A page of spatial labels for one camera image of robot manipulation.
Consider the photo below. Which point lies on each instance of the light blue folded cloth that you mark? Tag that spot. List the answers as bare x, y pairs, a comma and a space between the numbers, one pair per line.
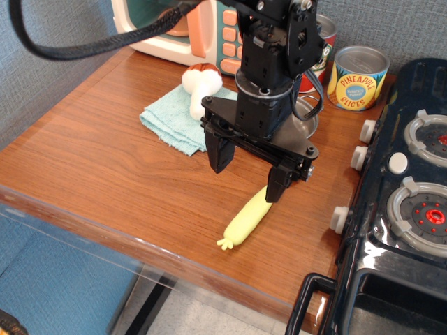
170, 120

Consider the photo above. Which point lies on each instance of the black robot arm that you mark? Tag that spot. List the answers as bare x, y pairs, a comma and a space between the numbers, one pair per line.
280, 45

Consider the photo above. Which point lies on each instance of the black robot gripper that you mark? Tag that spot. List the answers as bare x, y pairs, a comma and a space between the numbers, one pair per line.
260, 121

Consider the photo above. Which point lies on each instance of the tomato sauce can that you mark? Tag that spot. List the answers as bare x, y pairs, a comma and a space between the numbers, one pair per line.
328, 31

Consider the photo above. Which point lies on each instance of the toy microwave teal and cream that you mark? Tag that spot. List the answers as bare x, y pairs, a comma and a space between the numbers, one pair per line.
208, 34

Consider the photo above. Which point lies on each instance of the black table leg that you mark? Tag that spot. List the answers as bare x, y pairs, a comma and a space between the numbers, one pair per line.
145, 303

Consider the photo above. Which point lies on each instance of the dark blue toy stove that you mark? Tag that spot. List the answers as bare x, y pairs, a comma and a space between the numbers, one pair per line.
391, 263

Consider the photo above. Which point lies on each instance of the small steel pot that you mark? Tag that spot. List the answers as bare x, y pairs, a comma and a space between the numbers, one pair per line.
303, 106

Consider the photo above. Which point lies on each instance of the spoon with yellow handle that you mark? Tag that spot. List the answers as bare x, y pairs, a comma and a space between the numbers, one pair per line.
245, 222

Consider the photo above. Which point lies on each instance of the pineapple slices can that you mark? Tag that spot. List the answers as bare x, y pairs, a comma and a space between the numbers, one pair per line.
357, 77

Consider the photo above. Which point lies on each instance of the plush mushroom toy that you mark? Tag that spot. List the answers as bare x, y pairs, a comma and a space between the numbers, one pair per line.
201, 80

